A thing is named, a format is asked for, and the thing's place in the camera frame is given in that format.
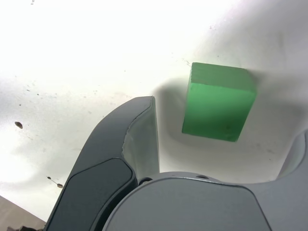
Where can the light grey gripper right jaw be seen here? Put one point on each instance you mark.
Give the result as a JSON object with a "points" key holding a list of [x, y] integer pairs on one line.
{"points": [[192, 207]]}

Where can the green cube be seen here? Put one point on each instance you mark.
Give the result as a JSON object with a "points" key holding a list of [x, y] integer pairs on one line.
{"points": [[216, 108]]}

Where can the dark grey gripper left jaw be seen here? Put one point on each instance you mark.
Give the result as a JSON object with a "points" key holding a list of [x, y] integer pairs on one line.
{"points": [[103, 149]]}

